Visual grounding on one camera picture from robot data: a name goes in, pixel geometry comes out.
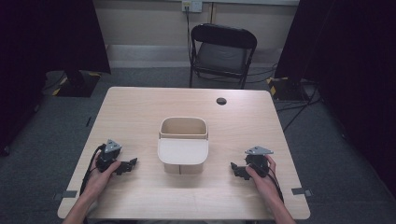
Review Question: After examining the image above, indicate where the white wall socket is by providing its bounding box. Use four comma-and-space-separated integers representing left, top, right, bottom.
181, 0, 204, 14

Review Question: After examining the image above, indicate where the person's right hand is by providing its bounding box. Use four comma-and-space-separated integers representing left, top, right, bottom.
245, 154, 284, 208

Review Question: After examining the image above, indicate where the dark curtain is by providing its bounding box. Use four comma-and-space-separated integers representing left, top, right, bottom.
0, 0, 112, 157
274, 0, 396, 197

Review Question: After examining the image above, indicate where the black stand base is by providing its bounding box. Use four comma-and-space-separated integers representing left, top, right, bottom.
266, 76, 314, 102
55, 69, 102, 98

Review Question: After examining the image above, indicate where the black folding chair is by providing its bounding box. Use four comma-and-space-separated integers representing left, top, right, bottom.
188, 22, 259, 91

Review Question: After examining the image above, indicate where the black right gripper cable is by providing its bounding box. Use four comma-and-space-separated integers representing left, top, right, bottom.
248, 161, 285, 203

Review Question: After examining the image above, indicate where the person's left hand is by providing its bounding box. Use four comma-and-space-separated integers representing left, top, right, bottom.
82, 153, 122, 201

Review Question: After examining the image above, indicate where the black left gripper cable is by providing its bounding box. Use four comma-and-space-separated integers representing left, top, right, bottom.
78, 143, 107, 197

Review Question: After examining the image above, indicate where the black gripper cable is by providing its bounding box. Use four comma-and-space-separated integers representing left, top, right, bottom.
78, 143, 107, 197
248, 161, 285, 203

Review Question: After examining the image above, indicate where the grey tape strip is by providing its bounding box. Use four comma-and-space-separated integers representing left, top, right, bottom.
290, 187, 314, 198
52, 189, 78, 202

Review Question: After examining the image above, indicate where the beige lidded storage box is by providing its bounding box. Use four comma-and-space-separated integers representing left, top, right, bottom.
156, 116, 210, 175

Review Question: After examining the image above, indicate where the black wall socket cable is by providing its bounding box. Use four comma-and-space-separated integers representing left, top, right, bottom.
185, 5, 193, 64

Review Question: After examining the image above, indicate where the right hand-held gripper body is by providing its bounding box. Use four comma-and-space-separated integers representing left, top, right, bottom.
244, 146, 276, 178

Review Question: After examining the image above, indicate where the black floor cable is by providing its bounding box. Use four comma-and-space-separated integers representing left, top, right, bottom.
276, 83, 323, 133

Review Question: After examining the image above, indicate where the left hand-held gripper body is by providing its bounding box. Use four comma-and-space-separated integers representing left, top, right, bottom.
95, 138, 122, 174

